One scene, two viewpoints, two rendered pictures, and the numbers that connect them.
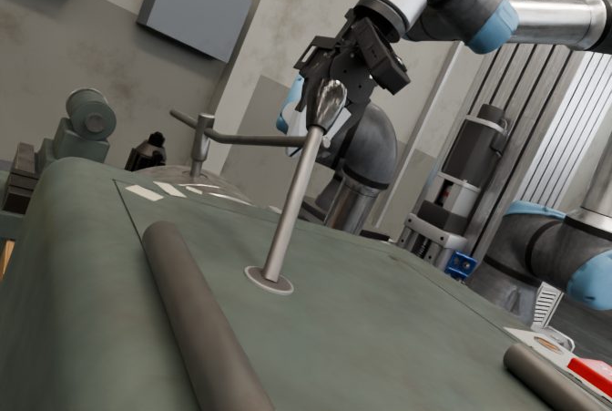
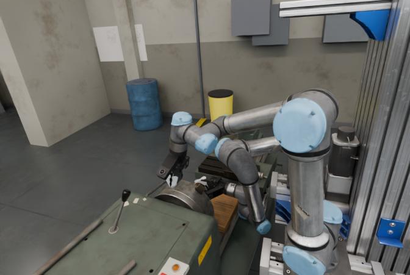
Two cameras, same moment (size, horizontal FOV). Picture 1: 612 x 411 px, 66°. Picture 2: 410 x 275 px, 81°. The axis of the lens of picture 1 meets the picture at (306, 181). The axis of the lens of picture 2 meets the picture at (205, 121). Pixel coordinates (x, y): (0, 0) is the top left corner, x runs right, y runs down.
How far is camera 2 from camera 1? 1.08 m
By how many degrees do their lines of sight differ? 62
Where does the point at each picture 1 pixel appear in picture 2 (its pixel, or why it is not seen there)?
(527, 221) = not seen: hidden behind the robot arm
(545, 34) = (263, 125)
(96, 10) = (300, 44)
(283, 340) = (94, 242)
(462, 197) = (333, 183)
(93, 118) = not seen: hidden behind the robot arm
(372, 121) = (231, 161)
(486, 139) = (337, 151)
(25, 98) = (282, 92)
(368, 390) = (91, 253)
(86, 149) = (246, 138)
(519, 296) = not seen: hidden behind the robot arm
